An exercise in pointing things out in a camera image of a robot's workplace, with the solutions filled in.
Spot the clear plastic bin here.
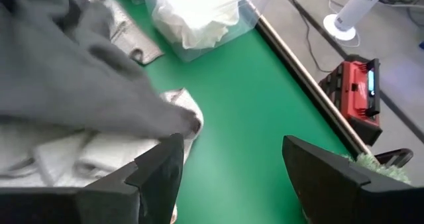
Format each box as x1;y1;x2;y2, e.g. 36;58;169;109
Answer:
140;0;278;63

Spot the white towel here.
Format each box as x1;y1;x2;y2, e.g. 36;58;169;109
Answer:
151;0;240;50

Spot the black floor cable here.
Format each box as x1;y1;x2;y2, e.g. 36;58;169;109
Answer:
288;0;333;74

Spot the light grey waffle towel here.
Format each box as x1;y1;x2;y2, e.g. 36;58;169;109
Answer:
78;0;166;66
0;87;205;189

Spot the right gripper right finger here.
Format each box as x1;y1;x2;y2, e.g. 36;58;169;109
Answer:
282;135;424;224

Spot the metal table edge rail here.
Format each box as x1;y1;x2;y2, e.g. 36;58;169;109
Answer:
254;14;374;159

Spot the green table mat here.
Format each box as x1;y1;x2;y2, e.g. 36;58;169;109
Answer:
71;0;365;224

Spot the black clamp handle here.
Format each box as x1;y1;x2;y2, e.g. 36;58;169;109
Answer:
374;147;414;168

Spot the dark grey towel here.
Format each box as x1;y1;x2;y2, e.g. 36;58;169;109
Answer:
0;0;203;139

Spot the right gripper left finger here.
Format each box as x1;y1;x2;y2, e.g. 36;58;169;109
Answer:
0;133;185;224

